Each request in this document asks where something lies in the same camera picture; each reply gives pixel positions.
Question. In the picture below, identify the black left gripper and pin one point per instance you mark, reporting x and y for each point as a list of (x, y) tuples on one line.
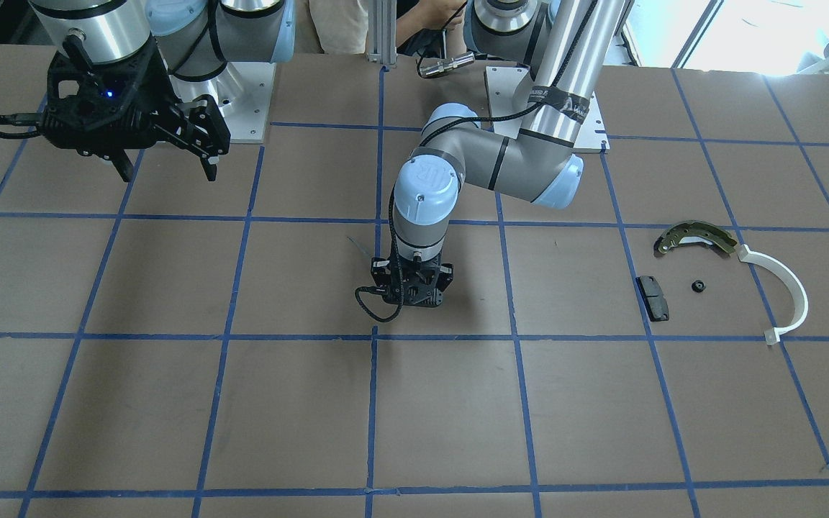
[(380, 274)]

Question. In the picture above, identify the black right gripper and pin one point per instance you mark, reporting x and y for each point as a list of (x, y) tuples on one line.
[(157, 92)]

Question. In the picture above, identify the silver metal connector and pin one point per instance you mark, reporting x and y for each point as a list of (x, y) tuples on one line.
[(445, 66)]

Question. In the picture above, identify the dark grey brake pad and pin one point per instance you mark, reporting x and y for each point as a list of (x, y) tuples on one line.
[(653, 297)]

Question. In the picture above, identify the olive metal brake shoe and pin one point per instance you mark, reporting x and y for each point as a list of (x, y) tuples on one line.
[(695, 232)]

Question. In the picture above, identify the white curved plastic part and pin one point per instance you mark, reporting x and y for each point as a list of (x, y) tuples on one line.
[(794, 286)]

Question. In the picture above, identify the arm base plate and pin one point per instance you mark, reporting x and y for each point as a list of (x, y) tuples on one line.
[(243, 91), (505, 89)]

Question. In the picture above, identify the aluminium frame post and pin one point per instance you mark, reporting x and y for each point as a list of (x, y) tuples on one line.
[(381, 39)]

